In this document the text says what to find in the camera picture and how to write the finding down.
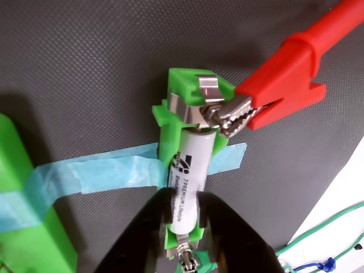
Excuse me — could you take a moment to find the dark grey work mat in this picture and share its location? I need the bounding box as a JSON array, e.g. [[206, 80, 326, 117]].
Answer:
[[0, 0, 364, 273]]

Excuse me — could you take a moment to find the green connector block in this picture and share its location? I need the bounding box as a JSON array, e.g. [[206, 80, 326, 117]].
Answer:
[[0, 112, 79, 273]]

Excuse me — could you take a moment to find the green battery holder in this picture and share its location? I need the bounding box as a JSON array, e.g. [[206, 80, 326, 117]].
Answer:
[[152, 67, 237, 261]]

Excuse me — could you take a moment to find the white AA battery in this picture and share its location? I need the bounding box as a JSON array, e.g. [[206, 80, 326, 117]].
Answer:
[[167, 127, 217, 235]]

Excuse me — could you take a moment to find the red alligator clip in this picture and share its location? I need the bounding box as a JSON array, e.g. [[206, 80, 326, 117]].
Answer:
[[198, 0, 364, 139]]

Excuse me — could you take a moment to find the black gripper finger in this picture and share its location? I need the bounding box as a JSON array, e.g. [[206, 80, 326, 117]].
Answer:
[[95, 186, 179, 273], [196, 191, 285, 273]]

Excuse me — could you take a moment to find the blue cable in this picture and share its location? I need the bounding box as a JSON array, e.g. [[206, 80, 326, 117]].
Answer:
[[292, 257, 338, 273]]

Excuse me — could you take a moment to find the green alligator clip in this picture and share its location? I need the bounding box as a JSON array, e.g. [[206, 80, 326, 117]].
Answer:
[[176, 247, 220, 273]]

